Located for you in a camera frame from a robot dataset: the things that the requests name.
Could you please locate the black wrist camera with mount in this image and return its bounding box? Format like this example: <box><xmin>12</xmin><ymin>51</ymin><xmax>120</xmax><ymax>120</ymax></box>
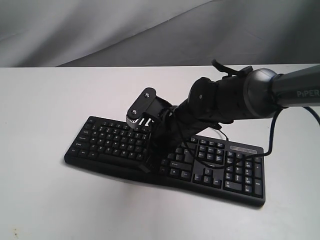
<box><xmin>126</xmin><ymin>87</ymin><xmax>172</xmax><ymax>129</ymax></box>

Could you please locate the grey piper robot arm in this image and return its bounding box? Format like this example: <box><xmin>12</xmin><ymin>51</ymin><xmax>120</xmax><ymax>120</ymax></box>
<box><xmin>132</xmin><ymin>60</ymin><xmax>320</xmax><ymax>173</ymax></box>

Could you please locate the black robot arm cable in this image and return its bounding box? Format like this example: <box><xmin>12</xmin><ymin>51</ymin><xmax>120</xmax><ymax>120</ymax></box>
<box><xmin>172</xmin><ymin>106</ymin><xmax>320</xmax><ymax>169</ymax></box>

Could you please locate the black acer keyboard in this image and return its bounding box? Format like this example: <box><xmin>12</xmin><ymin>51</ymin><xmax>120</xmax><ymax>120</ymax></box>
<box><xmin>64</xmin><ymin>116</ymin><xmax>266</xmax><ymax>207</ymax></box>

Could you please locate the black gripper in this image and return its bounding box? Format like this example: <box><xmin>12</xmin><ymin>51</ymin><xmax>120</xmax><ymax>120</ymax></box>
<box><xmin>137</xmin><ymin>100</ymin><xmax>220</xmax><ymax>175</ymax></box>

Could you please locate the grey backdrop cloth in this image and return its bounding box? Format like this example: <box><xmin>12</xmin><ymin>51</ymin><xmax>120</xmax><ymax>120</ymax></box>
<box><xmin>0</xmin><ymin>0</ymin><xmax>320</xmax><ymax>67</ymax></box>

